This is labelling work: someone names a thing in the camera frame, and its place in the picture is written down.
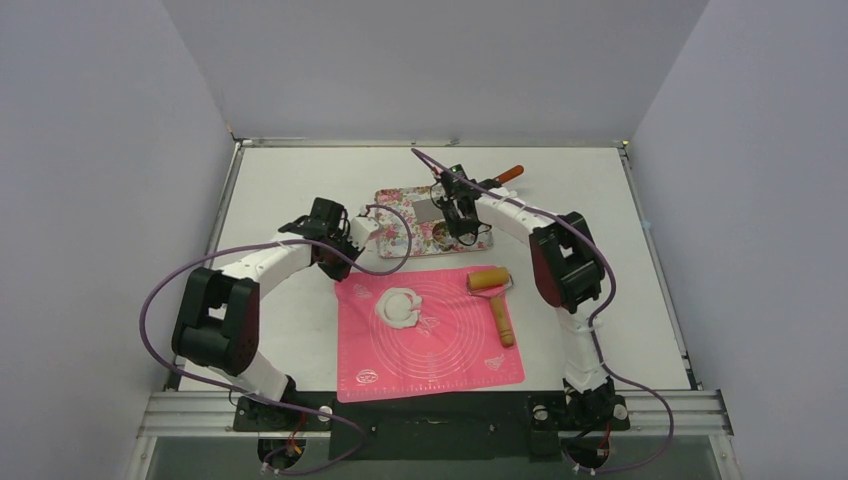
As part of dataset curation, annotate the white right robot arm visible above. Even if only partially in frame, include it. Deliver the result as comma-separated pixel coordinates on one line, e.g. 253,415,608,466
431,165,609,427

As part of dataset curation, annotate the pink silicone baking mat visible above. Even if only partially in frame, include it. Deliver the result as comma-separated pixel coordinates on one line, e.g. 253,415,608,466
335,266,525,403

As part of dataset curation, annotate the round metal dough cutter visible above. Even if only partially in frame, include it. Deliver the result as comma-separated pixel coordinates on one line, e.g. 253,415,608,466
432,221,461,253

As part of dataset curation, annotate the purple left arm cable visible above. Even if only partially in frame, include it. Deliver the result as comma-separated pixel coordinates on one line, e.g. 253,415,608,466
138,203,413,477

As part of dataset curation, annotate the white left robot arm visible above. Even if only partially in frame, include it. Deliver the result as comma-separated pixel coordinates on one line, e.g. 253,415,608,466
171,198,379,430

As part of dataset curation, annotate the floral rectangular tray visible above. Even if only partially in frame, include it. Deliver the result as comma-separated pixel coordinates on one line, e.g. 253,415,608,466
374,186,494,259

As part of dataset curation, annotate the white dough lump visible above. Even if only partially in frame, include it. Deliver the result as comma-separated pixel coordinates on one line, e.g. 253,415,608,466
374,287,423,330

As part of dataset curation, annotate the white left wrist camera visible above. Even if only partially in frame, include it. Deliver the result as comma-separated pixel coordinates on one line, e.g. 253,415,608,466
348,215,381,250

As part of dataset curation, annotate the wooden rolling pin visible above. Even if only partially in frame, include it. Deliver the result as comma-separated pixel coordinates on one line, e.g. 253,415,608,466
466,267,516,348

